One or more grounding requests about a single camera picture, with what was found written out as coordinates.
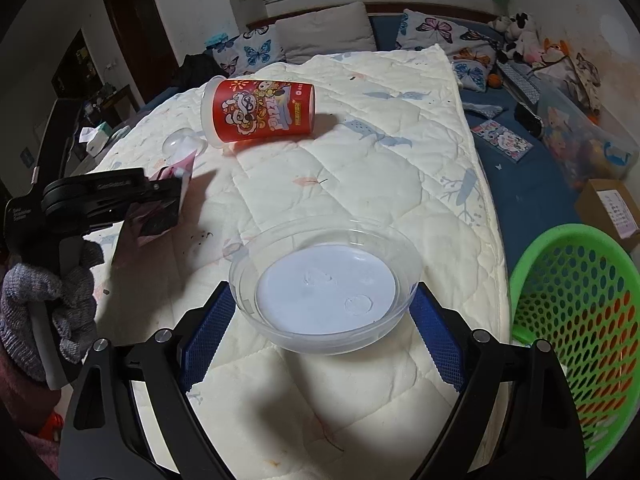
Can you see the small pink box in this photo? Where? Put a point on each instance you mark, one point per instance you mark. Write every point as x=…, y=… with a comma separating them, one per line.
x=172, y=167

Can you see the orange white plush toy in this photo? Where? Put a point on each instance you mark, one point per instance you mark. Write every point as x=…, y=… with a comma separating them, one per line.
x=552, y=50

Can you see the butterfly print pillow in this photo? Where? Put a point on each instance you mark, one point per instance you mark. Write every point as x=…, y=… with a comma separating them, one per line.
x=470, y=72
x=430, y=27
x=255, y=50

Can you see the grey keyboard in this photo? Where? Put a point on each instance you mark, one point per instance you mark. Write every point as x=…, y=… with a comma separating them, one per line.
x=520, y=82

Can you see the cardboard box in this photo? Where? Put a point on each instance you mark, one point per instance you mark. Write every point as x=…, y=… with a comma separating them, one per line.
x=600, y=210

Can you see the green white tissue box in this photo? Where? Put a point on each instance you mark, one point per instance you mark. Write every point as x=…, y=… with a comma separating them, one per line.
x=105, y=135

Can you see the black case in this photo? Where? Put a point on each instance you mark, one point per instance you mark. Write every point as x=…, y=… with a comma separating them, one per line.
x=527, y=120

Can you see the person's left forearm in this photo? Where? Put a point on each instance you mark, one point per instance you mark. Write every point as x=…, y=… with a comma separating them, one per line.
x=20, y=400

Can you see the red printed paper cup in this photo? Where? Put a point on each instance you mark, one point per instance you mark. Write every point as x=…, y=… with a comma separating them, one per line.
x=260, y=110

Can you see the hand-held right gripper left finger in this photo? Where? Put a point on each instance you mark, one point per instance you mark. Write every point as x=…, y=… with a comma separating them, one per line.
x=207, y=340

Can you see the dark wooden door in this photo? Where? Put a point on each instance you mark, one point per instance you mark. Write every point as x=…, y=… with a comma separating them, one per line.
x=135, y=25

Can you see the teal cloth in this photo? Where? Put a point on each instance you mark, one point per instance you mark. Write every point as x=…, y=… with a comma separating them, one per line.
x=217, y=39

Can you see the orange ball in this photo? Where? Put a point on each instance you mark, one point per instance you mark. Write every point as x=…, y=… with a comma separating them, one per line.
x=494, y=81

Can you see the green plastic basket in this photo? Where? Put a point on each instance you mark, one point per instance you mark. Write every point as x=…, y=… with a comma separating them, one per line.
x=540, y=255

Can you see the printed picture book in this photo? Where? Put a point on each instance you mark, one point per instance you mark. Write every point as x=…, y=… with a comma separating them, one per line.
x=502, y=140

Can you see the grey printed cloth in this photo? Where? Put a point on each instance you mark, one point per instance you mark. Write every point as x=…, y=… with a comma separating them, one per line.
x=482, y=110

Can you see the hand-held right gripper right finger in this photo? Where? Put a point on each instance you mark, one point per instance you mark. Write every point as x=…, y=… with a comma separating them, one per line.
x=437, y=340

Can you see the clear plastic storage box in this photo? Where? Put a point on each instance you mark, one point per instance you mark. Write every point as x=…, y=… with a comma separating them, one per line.
x=580, y=135

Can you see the dark wooden shelf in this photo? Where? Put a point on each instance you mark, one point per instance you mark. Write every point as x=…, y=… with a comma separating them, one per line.
x=75, y=65

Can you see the person's left hand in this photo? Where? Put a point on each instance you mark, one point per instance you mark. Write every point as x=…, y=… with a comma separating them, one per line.
x=30, y=285

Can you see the grey white plush toy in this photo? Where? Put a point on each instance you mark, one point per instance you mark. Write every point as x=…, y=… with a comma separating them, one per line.
x=587, y=77

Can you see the plain beige pillow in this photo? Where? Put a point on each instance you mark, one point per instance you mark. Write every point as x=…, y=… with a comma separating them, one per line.
x=325, y=30

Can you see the blue bed sheet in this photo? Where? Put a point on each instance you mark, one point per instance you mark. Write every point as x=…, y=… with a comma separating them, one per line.
x=525, y=195

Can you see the clear plastic bowl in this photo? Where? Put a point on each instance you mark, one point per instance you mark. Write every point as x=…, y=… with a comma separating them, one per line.
x=325, y=300

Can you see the black clothing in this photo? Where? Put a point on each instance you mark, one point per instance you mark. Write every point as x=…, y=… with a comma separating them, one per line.
x=197, y=72

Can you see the black white plush toy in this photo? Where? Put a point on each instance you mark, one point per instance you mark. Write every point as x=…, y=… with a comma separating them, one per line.
x=520, y=35

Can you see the white quilted blanket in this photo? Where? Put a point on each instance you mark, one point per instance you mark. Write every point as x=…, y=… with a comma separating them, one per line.
x=350, y=170

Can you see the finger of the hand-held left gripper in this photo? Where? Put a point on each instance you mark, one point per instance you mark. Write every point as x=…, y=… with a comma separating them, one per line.
x=162, y=200

